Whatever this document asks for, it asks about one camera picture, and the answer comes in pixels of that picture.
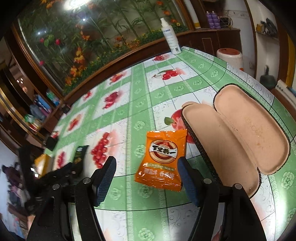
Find yellow white storage box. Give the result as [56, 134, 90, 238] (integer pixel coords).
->
[34, 154, 54, 177]

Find open beige glasses case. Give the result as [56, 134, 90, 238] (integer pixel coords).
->
[181, 84, 290, 197]

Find dark green kettle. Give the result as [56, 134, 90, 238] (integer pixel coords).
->
[259, 65, 277, 90]

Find black container on table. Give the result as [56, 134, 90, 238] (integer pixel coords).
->
[44, 131, 59, 151]

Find dark green cracker packet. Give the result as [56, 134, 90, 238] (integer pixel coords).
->
[73, 145, 89, 165]

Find purple bottles on shelf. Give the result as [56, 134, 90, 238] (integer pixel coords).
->
[206, 11, 221, 29]

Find blue bottle on shelf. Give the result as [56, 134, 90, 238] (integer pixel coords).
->
[37, 95, 52, 113]

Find orange sunflower seed packet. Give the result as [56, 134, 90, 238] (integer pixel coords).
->
[134, 129, 187, 192]

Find white spray bottle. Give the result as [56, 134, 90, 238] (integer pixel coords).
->
[161, 18, 182, 55]

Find white red stool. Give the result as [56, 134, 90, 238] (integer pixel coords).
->
[216, 48, 244, 71]

